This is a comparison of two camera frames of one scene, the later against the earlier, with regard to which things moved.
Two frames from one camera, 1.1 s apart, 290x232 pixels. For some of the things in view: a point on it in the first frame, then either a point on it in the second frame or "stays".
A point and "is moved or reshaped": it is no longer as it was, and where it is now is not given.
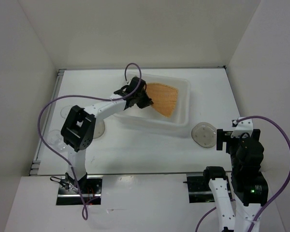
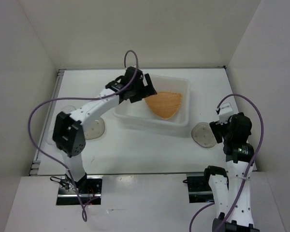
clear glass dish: [99, 128] stays
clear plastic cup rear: [65, 111] stays
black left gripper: [147, 101] → [150, 90]
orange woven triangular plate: [164, 97] is moved or reshaped
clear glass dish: [204, 134] stays
